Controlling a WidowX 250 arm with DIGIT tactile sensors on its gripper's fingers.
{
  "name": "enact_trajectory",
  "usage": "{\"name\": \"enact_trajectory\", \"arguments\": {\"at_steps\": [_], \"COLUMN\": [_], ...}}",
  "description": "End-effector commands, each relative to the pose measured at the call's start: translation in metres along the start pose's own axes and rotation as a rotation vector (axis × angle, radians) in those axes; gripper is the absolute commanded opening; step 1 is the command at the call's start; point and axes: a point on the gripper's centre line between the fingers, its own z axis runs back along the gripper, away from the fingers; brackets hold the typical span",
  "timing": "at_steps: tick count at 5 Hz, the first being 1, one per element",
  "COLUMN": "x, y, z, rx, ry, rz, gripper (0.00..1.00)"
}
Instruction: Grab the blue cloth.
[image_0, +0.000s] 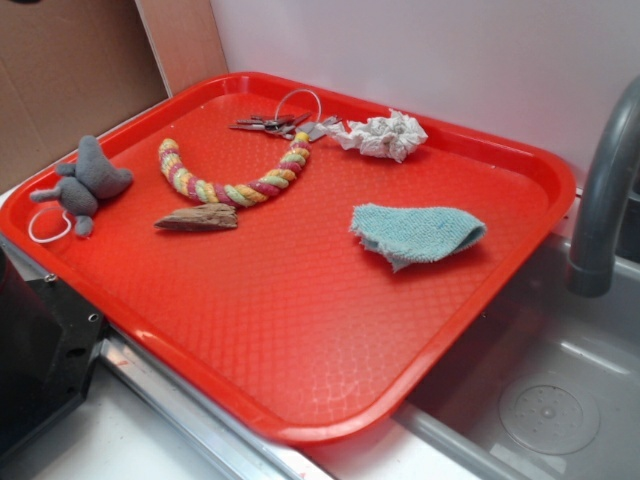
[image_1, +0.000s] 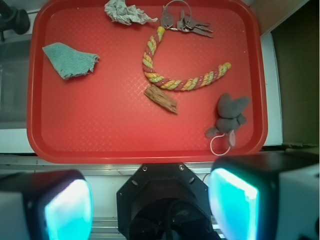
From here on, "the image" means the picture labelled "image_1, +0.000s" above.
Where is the brown wood piece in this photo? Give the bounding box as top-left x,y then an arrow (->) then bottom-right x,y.
144,84 -> 178,114

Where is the red plastic tray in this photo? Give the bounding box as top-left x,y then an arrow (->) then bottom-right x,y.
27,0 -> 268,164

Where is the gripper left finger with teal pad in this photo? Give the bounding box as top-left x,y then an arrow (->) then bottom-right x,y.
0,170 -> 94,240

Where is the multicolour twisted rope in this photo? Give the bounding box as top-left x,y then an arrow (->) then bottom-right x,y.
142,25 -> 232,93

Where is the grey sink basin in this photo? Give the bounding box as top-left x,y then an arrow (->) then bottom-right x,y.
0,40 -> 31,130

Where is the grey plush mouse toy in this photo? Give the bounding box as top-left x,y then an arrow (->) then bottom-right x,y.
205,93 -> 250,157

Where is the blue cloth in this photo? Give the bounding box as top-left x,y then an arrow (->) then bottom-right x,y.
42,42 -> 100,81

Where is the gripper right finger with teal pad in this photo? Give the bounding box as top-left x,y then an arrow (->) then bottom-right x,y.
208,151 -> 320,240

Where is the bunch of grey keys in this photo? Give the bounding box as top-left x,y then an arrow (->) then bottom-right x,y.
160,0 -> 214,38

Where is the brown cardboard box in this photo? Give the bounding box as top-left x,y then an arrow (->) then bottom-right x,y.
250,0 -> 320,148

